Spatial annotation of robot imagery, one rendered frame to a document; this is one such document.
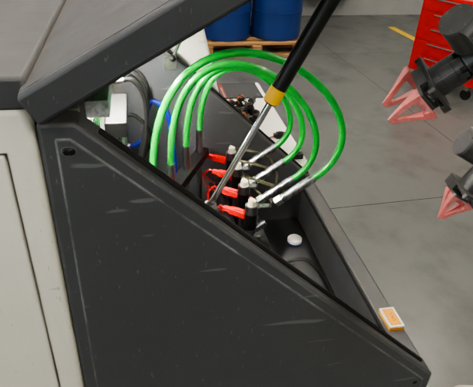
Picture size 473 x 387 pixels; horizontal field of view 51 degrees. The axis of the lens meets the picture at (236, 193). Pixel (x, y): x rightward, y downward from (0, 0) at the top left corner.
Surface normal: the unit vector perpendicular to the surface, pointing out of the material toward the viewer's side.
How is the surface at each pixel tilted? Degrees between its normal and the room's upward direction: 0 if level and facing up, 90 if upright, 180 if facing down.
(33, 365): 90
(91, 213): 90
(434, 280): 0
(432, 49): 90
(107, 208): 90
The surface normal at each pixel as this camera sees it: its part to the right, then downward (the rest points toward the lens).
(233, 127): 0.18, 0.53
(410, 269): 0.04, -0.84
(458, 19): -0.69, -0.41
